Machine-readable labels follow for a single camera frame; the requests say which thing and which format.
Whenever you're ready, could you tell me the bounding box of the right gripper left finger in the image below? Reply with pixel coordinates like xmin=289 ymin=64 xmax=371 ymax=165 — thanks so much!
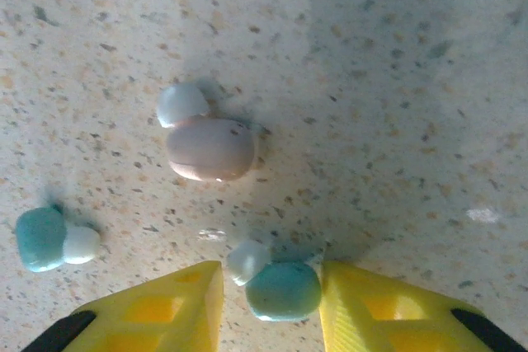
xmin=22 ymin=260 xmax=226 ymax=352

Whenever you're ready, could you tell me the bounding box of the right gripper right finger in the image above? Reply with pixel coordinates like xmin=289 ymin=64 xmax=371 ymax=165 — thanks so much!
xmin=318 ymin=260 xmax=528 ymax=352

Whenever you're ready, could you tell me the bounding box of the blue earbud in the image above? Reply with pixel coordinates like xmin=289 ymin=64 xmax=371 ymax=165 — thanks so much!
xmin=226 ymin=238 xmax=323 ymax=323
xmin=14 ymin=204 xmax=102 ymax=274

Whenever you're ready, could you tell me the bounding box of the pink earbud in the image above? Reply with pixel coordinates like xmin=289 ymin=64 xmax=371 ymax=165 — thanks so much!
xmin=155 ymin=81 xmax=260 ymax=183

